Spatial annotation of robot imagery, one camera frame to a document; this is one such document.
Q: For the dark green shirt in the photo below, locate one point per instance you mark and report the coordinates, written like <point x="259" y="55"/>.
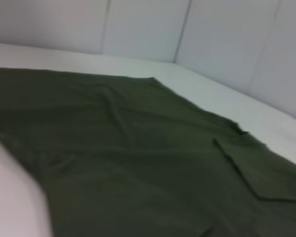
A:
<point x="138" y="160"/>

